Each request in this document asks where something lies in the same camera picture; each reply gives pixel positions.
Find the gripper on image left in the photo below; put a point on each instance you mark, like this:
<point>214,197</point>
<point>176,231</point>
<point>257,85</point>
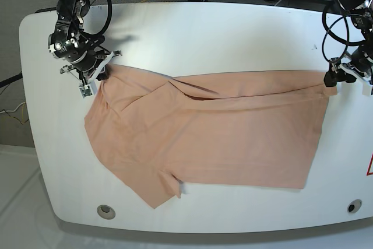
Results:
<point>92,66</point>

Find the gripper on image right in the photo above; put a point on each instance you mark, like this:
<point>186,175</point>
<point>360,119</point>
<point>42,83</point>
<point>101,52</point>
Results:
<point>353,67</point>

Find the peach T-shirt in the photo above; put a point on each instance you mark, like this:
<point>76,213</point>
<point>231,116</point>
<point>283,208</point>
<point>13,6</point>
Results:
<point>155,132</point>

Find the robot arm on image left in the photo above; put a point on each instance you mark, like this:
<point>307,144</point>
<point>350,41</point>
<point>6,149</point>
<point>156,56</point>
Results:
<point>81,50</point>

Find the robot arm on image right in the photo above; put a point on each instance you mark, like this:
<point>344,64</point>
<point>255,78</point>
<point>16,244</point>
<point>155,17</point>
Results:
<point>349,22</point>

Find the black bar at left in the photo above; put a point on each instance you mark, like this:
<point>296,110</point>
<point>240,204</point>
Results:
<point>10,80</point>

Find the red triangle sticker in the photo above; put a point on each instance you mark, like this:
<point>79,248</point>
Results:
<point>370,167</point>

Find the right table grommet hole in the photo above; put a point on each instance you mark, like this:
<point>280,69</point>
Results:
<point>354,206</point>

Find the table grommet hole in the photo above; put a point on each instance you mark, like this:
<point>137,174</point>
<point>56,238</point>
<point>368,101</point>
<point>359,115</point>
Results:
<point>354,206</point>
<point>106,212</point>

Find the left table grommet hole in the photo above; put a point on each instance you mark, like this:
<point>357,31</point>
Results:
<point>106,212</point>

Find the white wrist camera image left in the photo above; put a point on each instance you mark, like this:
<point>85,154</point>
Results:
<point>88,90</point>

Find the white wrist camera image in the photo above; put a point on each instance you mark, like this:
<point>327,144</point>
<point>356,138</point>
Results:
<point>88,90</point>
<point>367,90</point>

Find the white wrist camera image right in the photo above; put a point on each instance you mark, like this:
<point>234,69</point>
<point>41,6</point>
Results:
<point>367,90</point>

